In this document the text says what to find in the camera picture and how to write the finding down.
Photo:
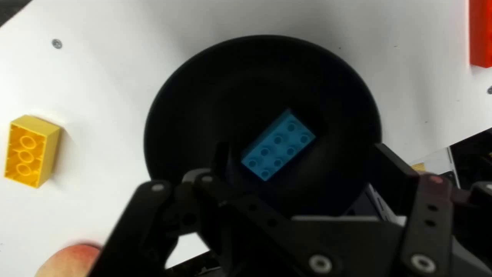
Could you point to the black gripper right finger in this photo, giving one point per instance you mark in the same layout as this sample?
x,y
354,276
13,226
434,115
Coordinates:
x,y
436,226

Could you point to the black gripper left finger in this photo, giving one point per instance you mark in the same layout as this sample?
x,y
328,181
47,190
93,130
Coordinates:
x,y
144,232

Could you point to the yellow toy brick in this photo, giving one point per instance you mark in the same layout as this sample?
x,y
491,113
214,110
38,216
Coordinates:
x,y
32,152

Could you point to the blue toy brick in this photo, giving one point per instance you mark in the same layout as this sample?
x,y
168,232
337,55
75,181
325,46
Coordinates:
x,y
279,146

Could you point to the red toy brick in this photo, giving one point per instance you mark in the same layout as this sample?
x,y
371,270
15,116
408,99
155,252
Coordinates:
x,y
482,36

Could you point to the black bowl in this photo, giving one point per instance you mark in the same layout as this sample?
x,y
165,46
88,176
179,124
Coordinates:
x,y
216,103

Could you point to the toy peach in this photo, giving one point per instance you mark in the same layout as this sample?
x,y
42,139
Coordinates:
x,y
67,263

